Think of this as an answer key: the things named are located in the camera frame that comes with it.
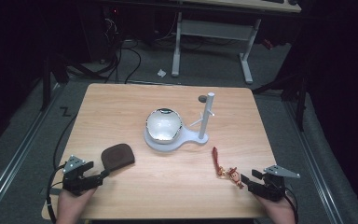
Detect person's right hand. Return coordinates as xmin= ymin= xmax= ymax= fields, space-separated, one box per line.
xmin=255 ymin=192 xmax=296 ymax=224

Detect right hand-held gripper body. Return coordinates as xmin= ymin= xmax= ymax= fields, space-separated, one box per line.
xmin=247 ymin=164 xmax=301 ymax=202

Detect white stand with post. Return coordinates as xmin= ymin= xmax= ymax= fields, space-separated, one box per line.
xmin=143 ymin=91 xmax=216 ymax=153

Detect thin black floor cable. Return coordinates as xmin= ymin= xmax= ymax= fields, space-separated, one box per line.
xmin=52 ymin=113 xmax=78 ymax=171

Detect black floor cables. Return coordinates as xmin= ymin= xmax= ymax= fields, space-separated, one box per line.
xmin=64 ymin=12 xmax=181 ymax=85

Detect shiny silver bowl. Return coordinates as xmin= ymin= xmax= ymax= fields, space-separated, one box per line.
xmin=145 ymin=107 xmax=184 ymax=145

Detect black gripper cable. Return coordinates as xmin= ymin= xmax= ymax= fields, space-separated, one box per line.
xmin=282 ymin=186 xmax=300 ymax=224
xmin=45 ymin=163 xmax=76 ymax=224

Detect brown soft pouch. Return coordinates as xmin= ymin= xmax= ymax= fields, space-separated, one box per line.
xmin=101 ymin=143 xmax=136 ymax=173

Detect white metal desk frame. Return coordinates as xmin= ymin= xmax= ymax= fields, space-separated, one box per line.
xmin=171 ymin=11 xmax=263 ymax=85

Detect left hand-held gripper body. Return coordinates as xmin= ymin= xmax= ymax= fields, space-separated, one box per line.
xmin=62 ymin=154 xmax=104 ymax=197

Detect person's left hand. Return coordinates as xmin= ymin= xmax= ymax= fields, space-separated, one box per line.
xmin=55 ymin=186 xmax=98 ymax=224

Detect black metal stand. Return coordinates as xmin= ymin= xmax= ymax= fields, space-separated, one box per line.
xmin=252 ymin=59 xmax=310 ymax=133
xmin=39 ymin=50 xmax=71 ymax=112

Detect red keychain with figure charm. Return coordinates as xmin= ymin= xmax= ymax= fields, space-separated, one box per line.
xmin=211 ymin=146 xmax=245 ymax=190

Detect metal floor rail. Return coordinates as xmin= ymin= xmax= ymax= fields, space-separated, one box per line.
xmin=0 ymin=82 xmax=63 ymax=218
xmin=283 ymin=101 xmax=345 ymax=224

